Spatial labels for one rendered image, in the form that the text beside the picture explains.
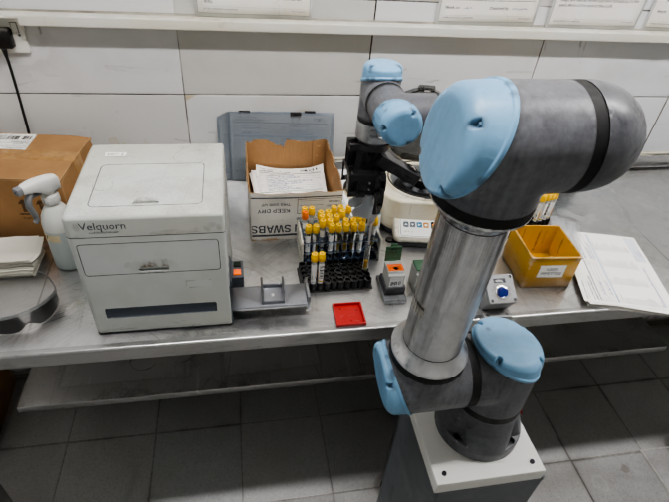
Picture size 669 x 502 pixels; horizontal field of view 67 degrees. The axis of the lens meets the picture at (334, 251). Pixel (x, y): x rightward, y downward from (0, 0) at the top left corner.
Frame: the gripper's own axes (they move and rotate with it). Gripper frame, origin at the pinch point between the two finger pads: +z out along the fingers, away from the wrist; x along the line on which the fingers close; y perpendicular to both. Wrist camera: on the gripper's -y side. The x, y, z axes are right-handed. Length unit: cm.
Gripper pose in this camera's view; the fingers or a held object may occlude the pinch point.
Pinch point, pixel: (371, 219)
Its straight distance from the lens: 114.9
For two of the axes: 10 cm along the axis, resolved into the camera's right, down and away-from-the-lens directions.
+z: -0.7, 7.7, 6.3
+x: 1.8, 6.3, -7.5
